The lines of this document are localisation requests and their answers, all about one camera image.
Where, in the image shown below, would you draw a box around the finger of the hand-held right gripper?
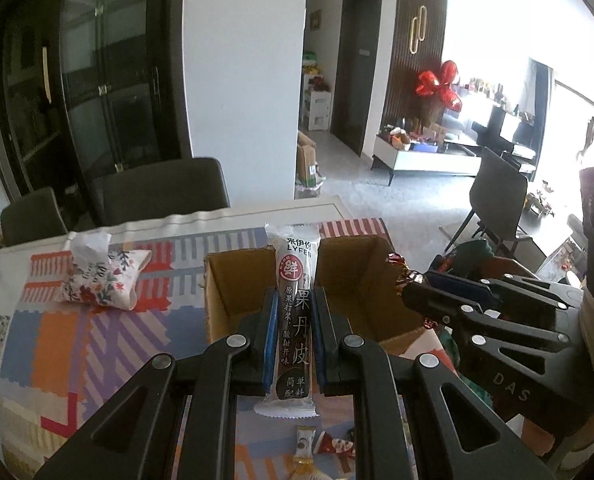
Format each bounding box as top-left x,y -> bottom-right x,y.
424,270 -> 583,311
402,282 -> 573,356

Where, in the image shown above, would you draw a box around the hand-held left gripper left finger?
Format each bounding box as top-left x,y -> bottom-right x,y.
34,286 -> 280,480

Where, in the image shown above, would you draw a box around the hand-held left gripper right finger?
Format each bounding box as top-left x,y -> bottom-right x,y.
313,286 -> 558,480

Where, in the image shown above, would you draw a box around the red foil candy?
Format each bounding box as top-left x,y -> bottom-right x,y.
384,254 -> 428,291

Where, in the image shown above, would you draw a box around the white fruit leather snack packet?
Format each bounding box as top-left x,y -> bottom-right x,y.
254,222 -> 323,418

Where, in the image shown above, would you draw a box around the cardboard box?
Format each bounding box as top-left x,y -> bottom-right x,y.
203,234 -> 458,361
297,130 -> 325,188

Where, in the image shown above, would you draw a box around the green plastic bag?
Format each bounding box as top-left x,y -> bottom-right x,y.
439,330 -> 493,411

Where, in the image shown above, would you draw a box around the dark grey dining chair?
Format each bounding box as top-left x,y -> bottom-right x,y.
102,157 -> 231,226
0,187 -> 70,247
444,147 -> 533,256

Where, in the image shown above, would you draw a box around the small white candy packet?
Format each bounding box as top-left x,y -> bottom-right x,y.
293,425 -> 318,465

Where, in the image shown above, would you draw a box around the red candy wrapper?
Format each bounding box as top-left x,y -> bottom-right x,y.
313,430 -> 357,457

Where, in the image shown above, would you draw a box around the white TV console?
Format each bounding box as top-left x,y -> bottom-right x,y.
370,132 -> 483,186

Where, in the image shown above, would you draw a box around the colourful patterned table mat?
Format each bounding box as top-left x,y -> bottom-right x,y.
0,217 -> 393,480

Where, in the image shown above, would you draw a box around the grey sofa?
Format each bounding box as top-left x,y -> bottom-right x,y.
444,112 -> 480,141

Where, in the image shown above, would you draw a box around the black piano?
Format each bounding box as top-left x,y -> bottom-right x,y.
482,105 -> 538,161

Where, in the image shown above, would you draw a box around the cardboard box on floor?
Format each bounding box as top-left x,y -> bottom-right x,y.
297,130 -> 325,188

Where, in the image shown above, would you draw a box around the floral tissue pack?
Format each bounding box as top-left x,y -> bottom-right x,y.
59,232 -> 153,311

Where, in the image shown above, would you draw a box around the red foil balloons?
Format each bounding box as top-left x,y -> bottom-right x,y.
416,60 -> 464,113

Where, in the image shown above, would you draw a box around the dark wooden door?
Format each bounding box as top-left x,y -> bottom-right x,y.
329,0 -> 383,158

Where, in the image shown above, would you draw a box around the white storage shelf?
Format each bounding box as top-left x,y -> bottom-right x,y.
301,72 -> 334,132

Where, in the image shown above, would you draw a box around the black glass sliding door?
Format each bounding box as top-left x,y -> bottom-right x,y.
0,0 -> 195,211

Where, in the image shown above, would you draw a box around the gold wall ornament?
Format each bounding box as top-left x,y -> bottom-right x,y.
409,6 -> 428,56

